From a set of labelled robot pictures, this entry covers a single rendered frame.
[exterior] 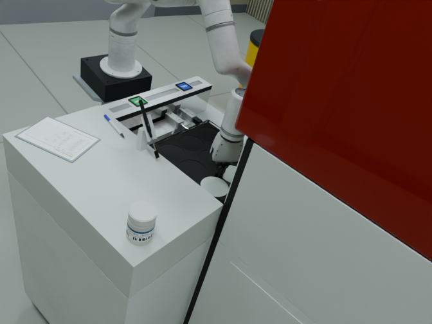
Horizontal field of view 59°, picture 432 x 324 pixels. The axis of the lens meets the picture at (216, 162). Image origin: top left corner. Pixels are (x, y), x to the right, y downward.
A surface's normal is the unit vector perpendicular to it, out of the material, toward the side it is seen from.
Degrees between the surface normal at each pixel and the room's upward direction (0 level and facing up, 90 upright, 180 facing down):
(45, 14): 90
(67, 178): 0
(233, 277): 90
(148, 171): 0
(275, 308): 90
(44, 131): 0
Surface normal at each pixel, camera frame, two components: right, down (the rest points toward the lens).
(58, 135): 0.22, -0.76
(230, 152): 0.24, 0.68
